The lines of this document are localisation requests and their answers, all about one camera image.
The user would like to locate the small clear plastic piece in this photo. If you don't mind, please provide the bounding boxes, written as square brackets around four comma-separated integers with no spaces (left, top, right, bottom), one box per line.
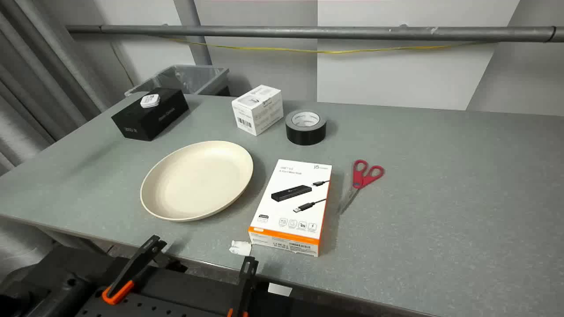
[228,240,254,257]

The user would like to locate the small white cardboard box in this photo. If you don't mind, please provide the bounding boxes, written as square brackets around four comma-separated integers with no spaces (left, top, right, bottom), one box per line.
[231,83,286,137]

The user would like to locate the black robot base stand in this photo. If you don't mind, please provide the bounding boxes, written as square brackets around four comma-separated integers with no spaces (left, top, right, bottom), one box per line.
[0,245,425,317]

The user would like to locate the small orange black clamp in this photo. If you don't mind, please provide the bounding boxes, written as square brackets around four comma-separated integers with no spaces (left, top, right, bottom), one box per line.
[226,255,261,317]

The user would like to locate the grey metal rail pipe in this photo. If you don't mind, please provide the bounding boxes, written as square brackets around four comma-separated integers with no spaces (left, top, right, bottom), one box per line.
[66,23,564,44]

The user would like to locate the cream round plate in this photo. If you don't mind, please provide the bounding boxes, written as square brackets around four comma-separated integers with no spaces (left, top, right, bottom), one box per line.
[138,139,256,224]

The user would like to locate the grey plastic bin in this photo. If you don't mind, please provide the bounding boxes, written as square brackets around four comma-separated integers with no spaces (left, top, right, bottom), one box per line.
[124,63,231,99]

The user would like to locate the yellow cable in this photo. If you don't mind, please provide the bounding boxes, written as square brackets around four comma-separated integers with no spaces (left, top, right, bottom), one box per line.
[175,37,473,58]

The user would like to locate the large orange black clamp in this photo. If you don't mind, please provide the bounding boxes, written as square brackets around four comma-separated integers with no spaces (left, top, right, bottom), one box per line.
[101,234,170,307]

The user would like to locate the black rectangular box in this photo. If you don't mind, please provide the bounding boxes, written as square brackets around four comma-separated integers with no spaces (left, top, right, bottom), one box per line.
[112,86,191,143]

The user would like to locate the red handled scissors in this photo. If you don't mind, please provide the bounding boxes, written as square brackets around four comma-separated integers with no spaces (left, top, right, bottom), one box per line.
[339,159,387,215]

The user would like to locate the white wall board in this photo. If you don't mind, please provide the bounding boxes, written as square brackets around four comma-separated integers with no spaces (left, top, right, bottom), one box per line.
[316,0,522,111]

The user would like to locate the white orange USB hub box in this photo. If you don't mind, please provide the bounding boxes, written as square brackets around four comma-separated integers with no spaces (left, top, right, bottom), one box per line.
[247,159,334,259]

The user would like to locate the small white plastic object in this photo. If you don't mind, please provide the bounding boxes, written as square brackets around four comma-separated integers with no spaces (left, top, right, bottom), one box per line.
[140,92,163,109]

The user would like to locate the grey vertical post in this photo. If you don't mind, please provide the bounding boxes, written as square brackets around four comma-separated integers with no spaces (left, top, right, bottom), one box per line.
[173,0,214,67]

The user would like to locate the black masking tape roll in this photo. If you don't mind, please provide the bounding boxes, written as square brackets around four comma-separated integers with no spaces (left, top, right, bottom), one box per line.
[284,107,330,148]

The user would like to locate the grey curtain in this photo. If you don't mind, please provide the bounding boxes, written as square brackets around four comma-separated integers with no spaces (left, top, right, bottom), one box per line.
[0,0,110,173]

